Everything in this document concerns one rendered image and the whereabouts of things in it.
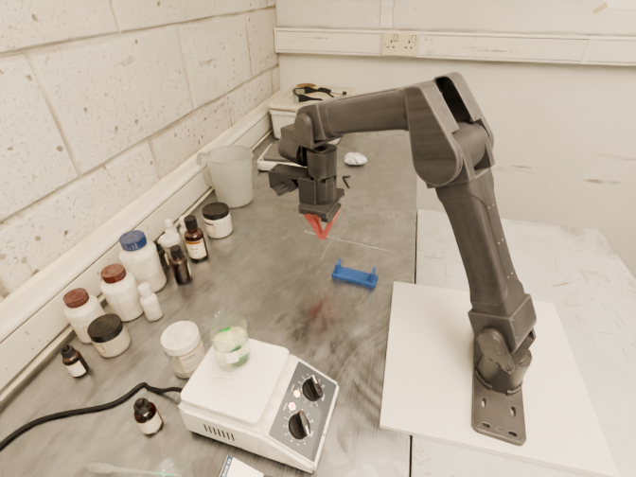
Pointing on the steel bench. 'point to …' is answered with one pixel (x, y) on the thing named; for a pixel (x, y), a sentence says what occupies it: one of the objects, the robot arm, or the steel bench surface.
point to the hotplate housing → (228, 431)
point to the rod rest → (355, 275)
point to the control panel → (318, 414)
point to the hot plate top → (238, 383)
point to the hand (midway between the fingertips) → (322, 235)
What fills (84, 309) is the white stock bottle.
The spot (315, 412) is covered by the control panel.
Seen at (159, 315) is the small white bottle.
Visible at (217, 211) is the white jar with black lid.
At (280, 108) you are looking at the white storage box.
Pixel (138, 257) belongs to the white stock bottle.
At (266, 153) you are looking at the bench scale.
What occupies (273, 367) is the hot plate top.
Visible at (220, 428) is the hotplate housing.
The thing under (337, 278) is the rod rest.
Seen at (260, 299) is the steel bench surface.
